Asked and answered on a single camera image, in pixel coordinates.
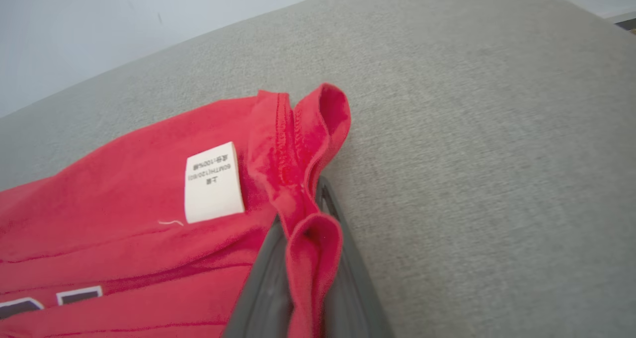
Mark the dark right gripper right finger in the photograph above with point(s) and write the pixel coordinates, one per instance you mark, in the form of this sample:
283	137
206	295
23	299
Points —
353	298

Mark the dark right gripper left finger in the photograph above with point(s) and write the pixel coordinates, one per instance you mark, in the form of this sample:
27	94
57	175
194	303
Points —
266	288

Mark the red Bulls 23 jersey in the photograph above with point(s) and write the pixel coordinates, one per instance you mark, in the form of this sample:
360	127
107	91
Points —
124	189

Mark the grey fabric sofa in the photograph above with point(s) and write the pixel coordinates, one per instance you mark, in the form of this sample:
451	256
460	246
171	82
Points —
472	154

